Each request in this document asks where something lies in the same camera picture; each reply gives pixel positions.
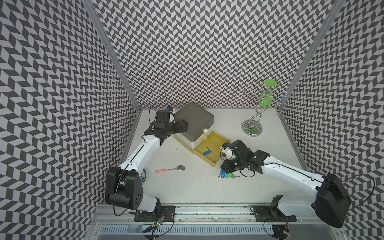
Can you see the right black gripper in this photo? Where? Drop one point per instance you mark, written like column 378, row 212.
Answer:
column 228, row 169

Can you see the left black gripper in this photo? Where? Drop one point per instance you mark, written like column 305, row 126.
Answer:
column 178, row 130

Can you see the grey drawer cabinet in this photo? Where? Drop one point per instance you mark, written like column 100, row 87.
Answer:
column 198, row 119

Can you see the keys with green tag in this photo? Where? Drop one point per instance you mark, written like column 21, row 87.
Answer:
column 230, row 175

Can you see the yellow bottom drawer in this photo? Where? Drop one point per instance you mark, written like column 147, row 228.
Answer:
column 214, row 142

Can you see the keys with blue tag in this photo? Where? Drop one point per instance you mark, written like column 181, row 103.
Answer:
column 207, row 152

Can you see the chrome spiral mug tree stand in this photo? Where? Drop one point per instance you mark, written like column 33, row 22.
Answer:
column 264, row 100

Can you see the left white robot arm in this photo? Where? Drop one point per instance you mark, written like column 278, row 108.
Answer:
column 123, row 183

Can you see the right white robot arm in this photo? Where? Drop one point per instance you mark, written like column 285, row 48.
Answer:
column 326, row 197

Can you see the blue patterned white plate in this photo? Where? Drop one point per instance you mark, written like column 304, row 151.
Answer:
column 143, row 176

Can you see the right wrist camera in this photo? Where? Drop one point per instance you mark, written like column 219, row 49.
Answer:
column 226, row 152

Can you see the pink handled metal spoon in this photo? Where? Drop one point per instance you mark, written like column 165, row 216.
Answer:
column 179, row 168

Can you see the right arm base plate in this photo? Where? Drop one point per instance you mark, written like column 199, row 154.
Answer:
column 266, row 214

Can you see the aluminium front rail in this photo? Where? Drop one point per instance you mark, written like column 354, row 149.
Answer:
column 239, row 213

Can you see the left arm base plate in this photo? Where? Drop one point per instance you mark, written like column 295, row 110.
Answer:
column 168, row 212

